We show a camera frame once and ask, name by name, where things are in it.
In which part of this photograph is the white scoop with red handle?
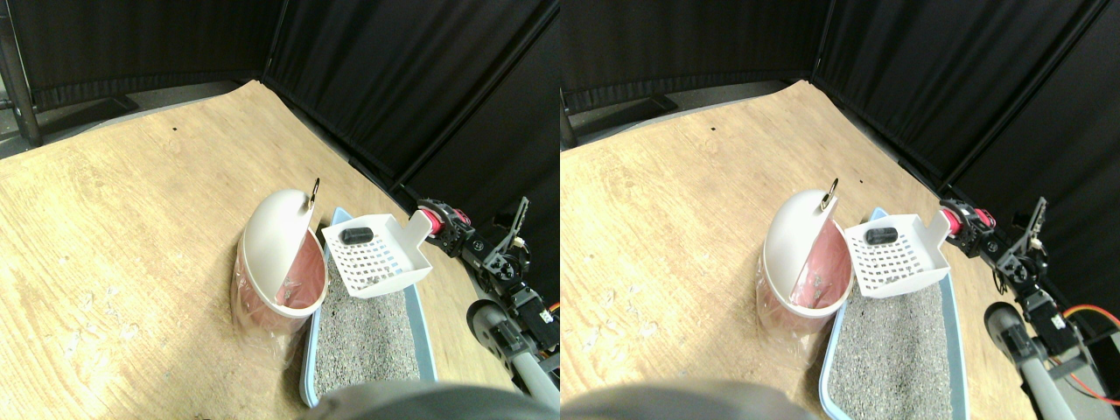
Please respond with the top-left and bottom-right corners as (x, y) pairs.
(844, 203), (994, 298)
(321, 203), (471, 299)

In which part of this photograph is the blue litter tray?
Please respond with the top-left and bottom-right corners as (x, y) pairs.
(818, 207), (970, 420)
(300, 207), (438, 409)

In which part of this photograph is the black curtain stand pole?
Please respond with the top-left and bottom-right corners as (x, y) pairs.
(941, 0), (1109, 190)
(389, 0), (545, 190)
(262, 0), (291, 81)
(808, 0), (834, 81)

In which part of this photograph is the black curtain stand foot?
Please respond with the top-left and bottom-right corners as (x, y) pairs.
(39, 94), (141, 141)
(569, 94), (679, 141)

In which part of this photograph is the white bin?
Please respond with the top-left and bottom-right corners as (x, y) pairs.
(231, 178), (329, 342)
(756, 178), (854, 342)

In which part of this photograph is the grey curtain stand pole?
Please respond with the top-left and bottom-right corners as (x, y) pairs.
(0, 16), (43, 147)

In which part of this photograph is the black bracket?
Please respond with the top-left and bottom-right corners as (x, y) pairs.
(490, 196), (531, 263)
(1006, 196), (1048, 263)

